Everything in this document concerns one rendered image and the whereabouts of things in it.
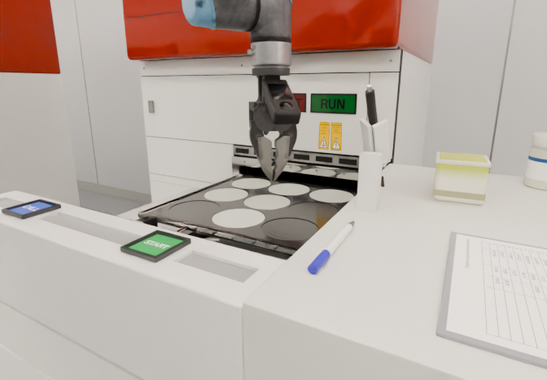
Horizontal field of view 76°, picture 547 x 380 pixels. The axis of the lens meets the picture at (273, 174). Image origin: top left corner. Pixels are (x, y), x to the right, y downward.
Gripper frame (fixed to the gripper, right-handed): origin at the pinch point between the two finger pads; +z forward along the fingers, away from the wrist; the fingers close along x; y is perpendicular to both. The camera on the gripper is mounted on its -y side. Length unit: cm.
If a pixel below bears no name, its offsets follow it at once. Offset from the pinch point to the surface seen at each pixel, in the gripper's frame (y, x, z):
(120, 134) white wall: 309, 84, 31
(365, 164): -20.2, -8.8, -6.0
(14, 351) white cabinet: -9, 45, 24
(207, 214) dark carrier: 1.1, 12.9, 7.5
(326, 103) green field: 18.5, -17.8, -12.5
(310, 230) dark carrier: -11.0, -4.0, 7.5
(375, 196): -21.3, -10.1, -1.5
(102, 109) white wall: 325, 102, 7
